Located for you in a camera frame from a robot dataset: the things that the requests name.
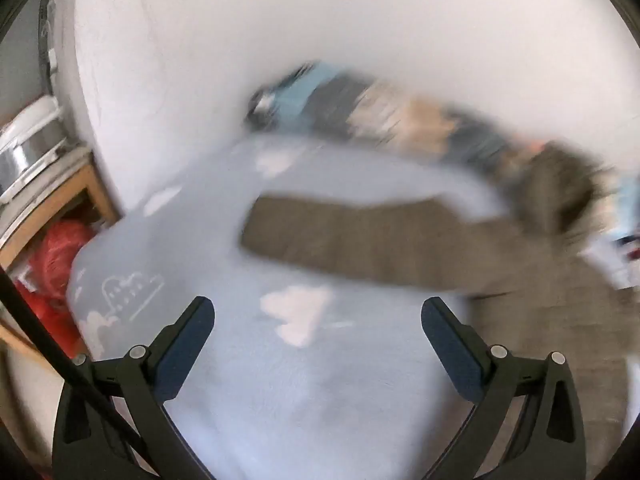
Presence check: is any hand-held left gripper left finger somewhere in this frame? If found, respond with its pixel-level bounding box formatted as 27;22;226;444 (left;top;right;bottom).
52;296;216;480

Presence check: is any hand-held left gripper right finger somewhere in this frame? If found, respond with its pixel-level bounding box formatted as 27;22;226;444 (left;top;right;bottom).
421;296;587;480

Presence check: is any olive quilted puffer jacket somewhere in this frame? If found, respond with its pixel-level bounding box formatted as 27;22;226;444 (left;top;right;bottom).
241;142;633;461

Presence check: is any light blue cloud bed sheet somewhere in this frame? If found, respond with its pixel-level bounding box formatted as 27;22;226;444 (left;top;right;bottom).
67;137;531;480

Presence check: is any red plastic bag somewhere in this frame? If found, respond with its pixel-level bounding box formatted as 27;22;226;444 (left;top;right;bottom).
15;220;96;356

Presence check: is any wooden shelf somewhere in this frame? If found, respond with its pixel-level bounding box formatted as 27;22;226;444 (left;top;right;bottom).
0;162;121;361

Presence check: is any silver metal container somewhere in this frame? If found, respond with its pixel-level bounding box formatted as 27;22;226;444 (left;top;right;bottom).
0;95;81;221

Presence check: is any patchwork printed quilt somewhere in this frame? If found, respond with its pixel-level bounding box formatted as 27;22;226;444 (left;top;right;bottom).
245;60;551;171

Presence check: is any black cable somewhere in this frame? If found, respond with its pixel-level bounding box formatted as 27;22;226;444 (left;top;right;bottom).
0;264;166;480

